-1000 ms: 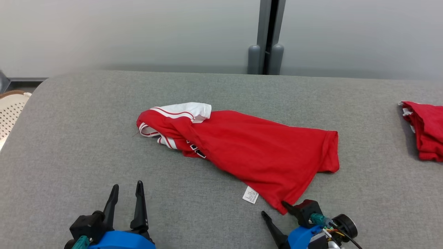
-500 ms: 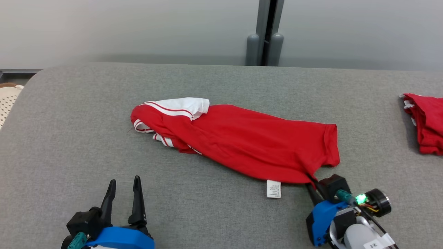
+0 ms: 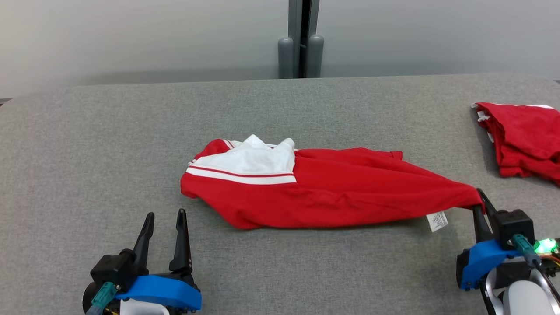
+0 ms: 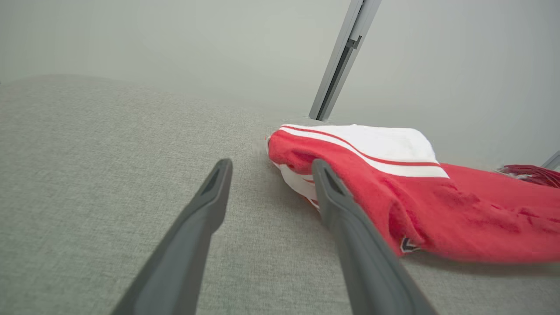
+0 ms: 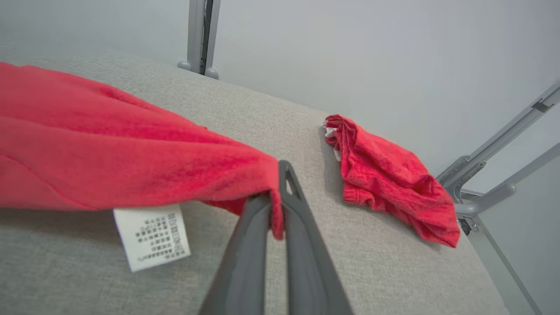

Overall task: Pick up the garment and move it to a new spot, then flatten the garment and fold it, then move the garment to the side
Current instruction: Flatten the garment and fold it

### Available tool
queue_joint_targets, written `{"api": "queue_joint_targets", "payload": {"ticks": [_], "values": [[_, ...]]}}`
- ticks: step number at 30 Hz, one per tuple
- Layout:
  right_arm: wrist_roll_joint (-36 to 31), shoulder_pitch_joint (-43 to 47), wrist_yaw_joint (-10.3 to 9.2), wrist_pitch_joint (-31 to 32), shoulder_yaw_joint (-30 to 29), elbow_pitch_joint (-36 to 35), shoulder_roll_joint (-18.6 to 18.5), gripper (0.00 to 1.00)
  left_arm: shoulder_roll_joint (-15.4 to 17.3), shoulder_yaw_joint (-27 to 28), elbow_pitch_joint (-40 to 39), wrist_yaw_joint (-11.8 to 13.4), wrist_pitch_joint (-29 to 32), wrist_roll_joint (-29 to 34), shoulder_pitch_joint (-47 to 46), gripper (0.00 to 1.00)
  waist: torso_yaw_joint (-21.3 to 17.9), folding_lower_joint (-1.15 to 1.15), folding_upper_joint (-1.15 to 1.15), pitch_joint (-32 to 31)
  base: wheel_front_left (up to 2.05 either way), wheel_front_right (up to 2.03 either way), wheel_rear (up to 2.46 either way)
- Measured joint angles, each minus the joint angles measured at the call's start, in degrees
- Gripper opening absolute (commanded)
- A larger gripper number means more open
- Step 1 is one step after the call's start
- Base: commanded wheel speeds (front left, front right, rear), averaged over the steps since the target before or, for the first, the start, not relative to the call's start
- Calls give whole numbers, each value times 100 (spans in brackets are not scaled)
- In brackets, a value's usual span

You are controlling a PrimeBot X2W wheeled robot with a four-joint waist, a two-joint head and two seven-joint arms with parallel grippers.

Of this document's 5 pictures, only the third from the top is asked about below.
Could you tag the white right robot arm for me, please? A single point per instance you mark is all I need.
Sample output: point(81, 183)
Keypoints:
point(525, 297)

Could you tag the red and white garment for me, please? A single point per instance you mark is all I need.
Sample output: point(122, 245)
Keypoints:
point(332, 192)

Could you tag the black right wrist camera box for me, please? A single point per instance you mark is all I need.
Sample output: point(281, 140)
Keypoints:
point(514, 225)

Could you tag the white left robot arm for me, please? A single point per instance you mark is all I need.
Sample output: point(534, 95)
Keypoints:
point(142, 308)

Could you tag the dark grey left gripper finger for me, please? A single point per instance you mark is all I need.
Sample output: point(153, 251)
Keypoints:
point(181, 245)
point(143, 245)

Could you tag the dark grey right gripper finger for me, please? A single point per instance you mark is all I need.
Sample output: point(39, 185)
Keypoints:
point(481, 227)
point(488, 202)

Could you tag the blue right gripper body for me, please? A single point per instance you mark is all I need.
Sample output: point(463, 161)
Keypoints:
point(481, 260)

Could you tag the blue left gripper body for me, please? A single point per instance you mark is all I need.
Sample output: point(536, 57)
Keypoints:
point(166, 291)

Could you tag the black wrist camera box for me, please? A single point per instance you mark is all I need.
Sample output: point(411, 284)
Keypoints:
point(111, 269)
point(514, 225)

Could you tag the grey round-topped post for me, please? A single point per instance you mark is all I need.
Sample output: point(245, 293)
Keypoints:
point(285, 59)
point(315, 57)

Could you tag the dark grey partition frame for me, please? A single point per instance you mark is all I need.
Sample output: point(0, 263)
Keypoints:
point(294, 22)

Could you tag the folded red garment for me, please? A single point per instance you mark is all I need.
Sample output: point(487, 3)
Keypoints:
point(525, 135)

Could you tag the grey fabric upholstered surface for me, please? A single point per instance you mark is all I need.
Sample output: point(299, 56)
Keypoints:
point(109, 153)

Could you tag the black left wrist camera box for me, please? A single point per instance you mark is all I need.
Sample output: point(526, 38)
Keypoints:
point(111, 269)

